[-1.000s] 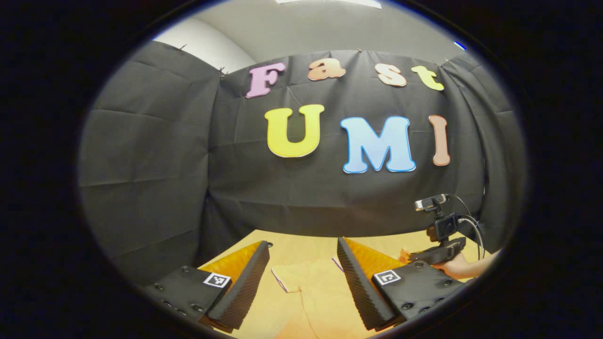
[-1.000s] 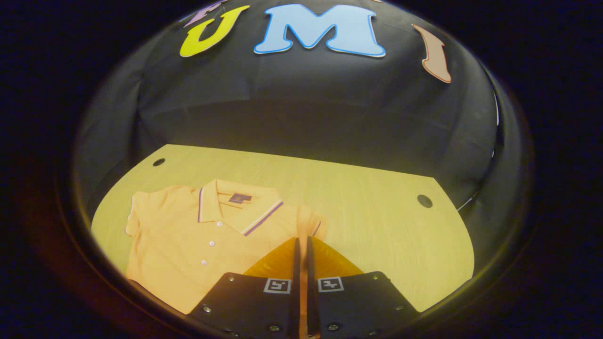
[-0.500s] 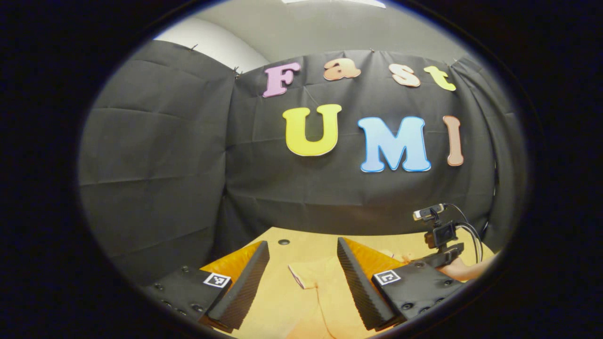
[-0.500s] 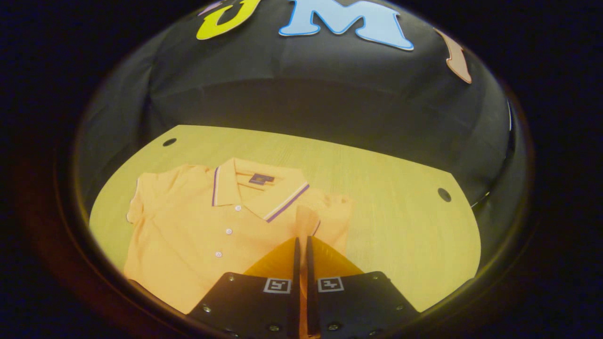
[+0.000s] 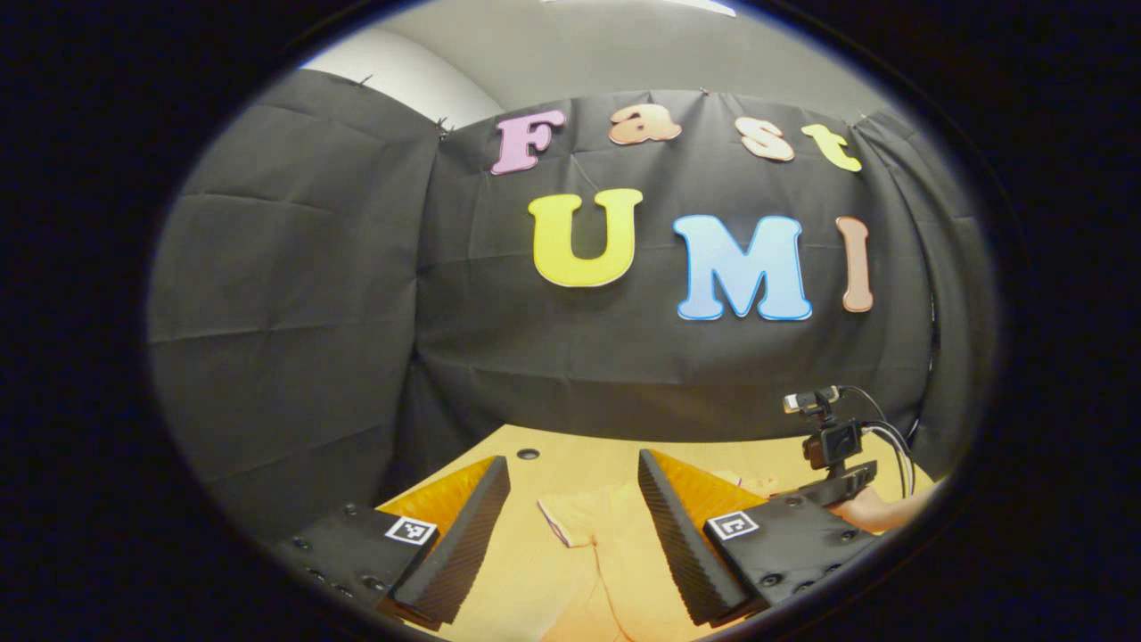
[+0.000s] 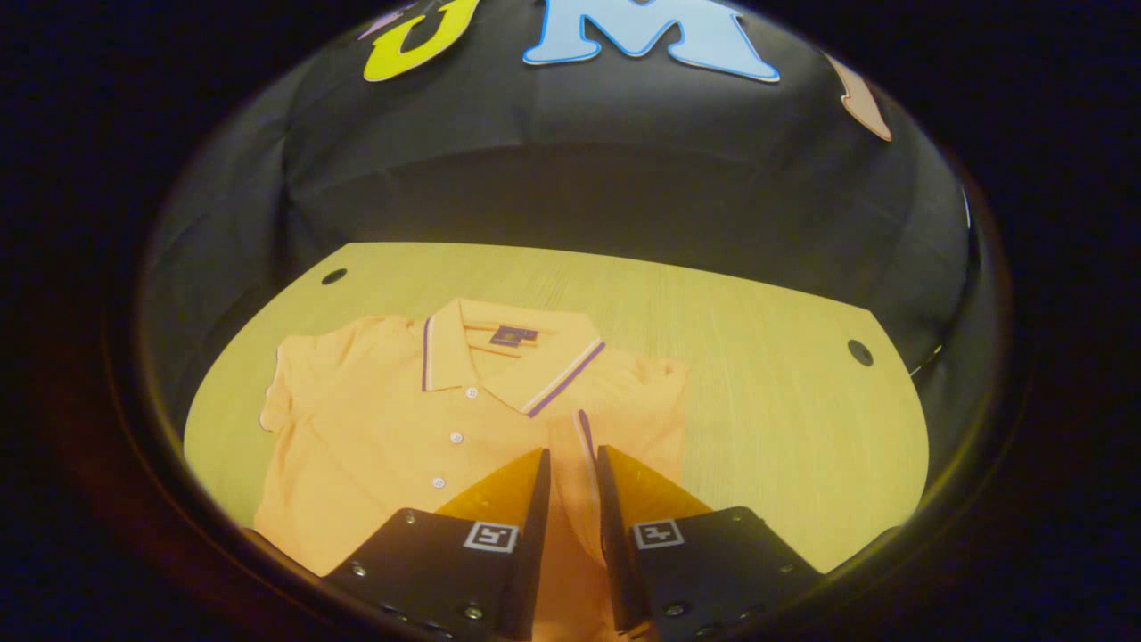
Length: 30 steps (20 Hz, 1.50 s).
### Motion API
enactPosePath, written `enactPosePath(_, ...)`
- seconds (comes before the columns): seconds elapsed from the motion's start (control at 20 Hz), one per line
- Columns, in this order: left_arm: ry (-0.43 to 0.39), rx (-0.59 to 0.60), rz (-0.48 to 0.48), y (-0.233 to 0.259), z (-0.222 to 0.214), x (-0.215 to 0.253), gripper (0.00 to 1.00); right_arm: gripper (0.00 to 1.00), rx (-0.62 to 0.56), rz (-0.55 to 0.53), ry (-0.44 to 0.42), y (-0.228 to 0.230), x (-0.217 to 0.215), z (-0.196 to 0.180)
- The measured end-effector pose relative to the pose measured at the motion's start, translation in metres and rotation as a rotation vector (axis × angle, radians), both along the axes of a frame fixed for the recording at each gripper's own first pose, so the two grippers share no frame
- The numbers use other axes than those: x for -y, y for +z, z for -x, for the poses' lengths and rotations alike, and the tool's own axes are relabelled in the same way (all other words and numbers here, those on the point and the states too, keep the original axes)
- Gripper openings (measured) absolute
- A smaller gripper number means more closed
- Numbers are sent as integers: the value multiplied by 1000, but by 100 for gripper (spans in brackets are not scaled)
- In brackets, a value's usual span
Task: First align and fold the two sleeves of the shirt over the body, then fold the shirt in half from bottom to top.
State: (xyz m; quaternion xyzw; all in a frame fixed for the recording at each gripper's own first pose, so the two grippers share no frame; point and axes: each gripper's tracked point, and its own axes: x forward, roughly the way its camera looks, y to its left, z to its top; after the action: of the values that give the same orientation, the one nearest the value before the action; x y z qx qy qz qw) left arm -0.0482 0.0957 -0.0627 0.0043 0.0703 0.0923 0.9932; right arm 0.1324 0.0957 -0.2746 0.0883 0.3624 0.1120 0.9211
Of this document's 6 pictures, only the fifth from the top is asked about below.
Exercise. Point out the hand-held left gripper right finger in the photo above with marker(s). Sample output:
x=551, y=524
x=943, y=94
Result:
x=677, y=535

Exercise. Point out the orange collared T-shirt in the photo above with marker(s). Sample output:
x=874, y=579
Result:
x=606, y=553

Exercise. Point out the black backdrop cloth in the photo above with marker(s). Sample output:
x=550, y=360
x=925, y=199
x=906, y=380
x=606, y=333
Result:
x=357, y=312

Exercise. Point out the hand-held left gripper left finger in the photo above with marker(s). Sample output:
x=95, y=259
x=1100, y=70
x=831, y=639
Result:
x=468, y=535

